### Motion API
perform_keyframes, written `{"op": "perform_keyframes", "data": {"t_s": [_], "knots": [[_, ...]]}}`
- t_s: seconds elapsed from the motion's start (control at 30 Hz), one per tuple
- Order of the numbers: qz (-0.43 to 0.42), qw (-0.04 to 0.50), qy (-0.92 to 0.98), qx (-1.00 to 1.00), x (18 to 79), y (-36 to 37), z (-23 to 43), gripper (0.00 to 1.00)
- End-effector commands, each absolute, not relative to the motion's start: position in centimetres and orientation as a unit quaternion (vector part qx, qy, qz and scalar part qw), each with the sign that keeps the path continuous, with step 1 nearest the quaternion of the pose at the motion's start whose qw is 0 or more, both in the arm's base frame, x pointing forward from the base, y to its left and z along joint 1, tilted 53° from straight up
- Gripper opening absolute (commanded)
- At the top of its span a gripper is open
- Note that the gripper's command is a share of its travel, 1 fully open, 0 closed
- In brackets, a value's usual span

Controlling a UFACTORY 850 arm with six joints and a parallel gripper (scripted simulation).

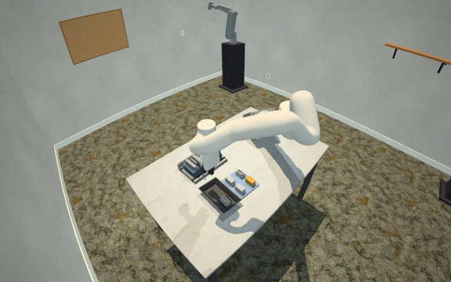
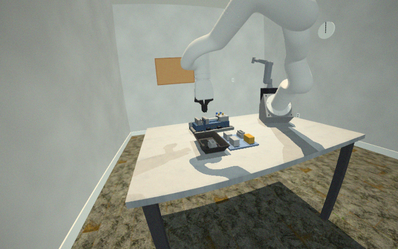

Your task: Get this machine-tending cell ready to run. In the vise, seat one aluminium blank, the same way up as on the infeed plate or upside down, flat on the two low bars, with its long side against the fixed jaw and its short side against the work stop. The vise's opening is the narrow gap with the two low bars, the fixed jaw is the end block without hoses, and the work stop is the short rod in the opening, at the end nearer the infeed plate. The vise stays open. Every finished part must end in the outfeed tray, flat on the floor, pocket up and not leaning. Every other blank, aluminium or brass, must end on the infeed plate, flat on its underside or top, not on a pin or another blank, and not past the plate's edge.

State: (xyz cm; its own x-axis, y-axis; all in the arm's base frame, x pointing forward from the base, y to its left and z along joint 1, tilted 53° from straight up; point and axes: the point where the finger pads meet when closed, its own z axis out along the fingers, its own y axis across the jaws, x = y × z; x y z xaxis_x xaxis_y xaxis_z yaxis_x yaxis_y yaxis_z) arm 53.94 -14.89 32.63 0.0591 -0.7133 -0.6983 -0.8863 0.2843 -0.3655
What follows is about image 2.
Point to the yellow rectangular block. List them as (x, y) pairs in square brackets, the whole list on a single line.
[(248, 138)]

